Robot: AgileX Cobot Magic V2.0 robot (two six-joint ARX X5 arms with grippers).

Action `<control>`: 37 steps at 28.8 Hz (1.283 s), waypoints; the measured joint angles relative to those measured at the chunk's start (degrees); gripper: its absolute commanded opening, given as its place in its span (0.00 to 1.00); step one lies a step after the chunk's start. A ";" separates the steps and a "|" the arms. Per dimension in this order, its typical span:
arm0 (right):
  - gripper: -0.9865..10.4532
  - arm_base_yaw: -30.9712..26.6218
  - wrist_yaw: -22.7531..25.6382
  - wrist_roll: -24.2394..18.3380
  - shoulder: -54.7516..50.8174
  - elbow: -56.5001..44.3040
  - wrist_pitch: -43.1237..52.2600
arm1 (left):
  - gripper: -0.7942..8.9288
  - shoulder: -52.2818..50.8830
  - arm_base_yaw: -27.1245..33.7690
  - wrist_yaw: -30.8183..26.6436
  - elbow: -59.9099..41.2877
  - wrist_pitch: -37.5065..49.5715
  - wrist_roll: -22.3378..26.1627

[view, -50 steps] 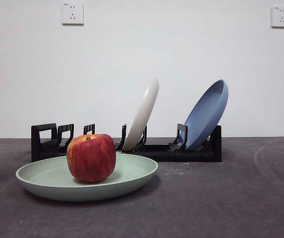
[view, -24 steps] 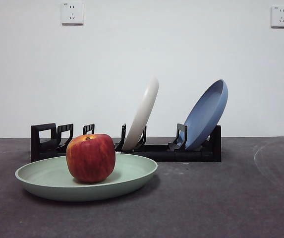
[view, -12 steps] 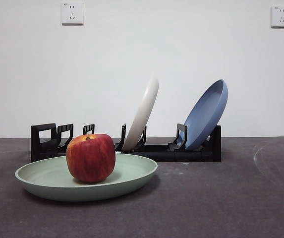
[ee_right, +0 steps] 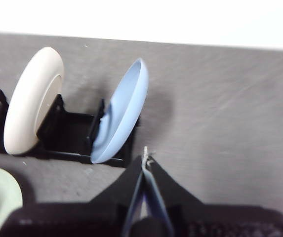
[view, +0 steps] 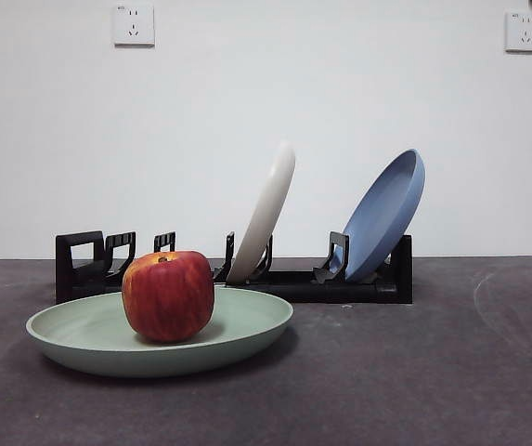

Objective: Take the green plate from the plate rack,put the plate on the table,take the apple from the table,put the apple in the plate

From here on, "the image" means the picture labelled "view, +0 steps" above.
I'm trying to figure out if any white wall socket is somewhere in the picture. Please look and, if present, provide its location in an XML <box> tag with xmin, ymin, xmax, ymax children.
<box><xmin>113</xmin><ymin>4</ymin><xmax>156</xmax><ymax>47</ymax></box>
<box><xmin>505</xmin><ymin>11</ymin><xmax>532</xmax><ymax>53</ymax></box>

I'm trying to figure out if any red apple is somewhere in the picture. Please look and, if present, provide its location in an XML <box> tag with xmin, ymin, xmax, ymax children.
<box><xmin>121</xmin><ymin>250</ymin><xmax>215</xmax><ymax>344</ymax></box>

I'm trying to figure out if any blue plate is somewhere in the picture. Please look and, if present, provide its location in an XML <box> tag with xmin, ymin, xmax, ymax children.
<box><xmin>342</xmin><ymin>148</ymin><xmax>427</xmax><ymax>282</ymax></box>

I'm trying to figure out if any pale green plate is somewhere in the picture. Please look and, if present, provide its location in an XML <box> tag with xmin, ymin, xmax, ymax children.
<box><xmin>25</xmin><ymin>285</ymin><xmax>294</xmax><ymax>378</ymax></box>

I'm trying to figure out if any black plate rack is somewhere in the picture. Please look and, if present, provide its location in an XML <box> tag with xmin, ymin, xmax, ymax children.
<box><xmin>55</xmin><ymin>230</ymin><xmax>414</xmax><ymax>306</ymax></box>

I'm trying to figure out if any cream white plate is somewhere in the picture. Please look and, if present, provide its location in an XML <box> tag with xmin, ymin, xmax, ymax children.
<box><xmin>226</xmin><ymin>142</ymin><xmax>297</xmax><ymax>284</ymax></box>

